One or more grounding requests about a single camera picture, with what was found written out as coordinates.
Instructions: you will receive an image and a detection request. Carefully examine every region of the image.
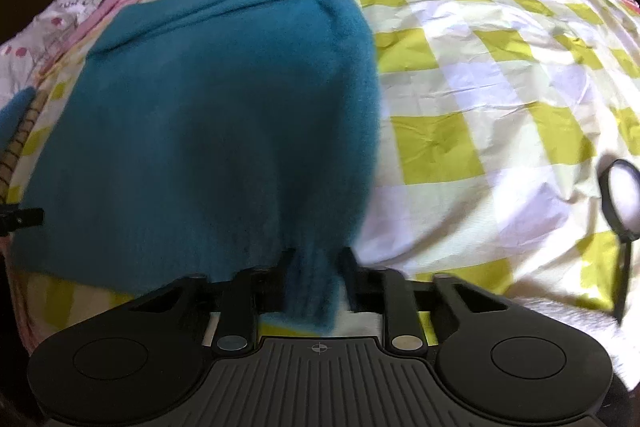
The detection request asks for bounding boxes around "light blue knit sweater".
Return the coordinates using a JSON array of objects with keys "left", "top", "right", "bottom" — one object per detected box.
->
[{"left": 0, "top": 88, "right": 37, "bottom": 138}]

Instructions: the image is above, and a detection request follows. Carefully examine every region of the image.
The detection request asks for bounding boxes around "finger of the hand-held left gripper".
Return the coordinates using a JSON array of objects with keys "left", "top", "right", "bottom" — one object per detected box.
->
[{"left": 0, "top": 206, "right": 45, "bottom": 235}]

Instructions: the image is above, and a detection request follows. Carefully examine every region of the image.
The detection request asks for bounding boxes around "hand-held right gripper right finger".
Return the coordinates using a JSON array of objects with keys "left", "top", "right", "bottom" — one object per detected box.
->
[{"left": 340, "top": 247, "right": 508, "bottom": 353}]

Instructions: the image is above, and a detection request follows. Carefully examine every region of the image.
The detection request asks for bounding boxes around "yellow white checked bedsheet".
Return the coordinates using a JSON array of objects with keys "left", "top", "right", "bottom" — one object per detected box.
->
[{"left": 10, "top": 0, "right": 640, "bottom": 343}]

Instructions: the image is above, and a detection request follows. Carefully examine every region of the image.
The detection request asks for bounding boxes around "white pillow with pink dots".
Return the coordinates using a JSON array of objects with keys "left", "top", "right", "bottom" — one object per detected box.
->
[{"left": 0, "top": 0, "right": 115, "bottom": 110}]

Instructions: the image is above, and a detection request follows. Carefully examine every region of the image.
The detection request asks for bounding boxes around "white fluffy cloth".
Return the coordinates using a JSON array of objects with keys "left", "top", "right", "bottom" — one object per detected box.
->
[{"left": 517, "top": 294, "right": 640, "bottom": 390}]

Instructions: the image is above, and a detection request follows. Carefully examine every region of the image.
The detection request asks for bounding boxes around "teal knit sweater with flowers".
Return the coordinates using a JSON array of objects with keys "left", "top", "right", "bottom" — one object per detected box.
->
[{"left": 12, "top": 0, "right": 383, "bottom": 338}]

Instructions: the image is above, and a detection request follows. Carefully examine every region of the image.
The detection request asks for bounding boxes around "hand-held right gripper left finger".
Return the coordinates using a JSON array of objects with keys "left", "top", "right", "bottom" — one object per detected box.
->
[{"left": 122, "top": 248, "right": 297, "bottom": 354}]

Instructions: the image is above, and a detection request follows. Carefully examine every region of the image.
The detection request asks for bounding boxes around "black-framed magnifying glass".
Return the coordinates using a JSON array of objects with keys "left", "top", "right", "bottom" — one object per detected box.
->
[{"left": 599, "top": 158, "right": 640, "bottom": 324}]

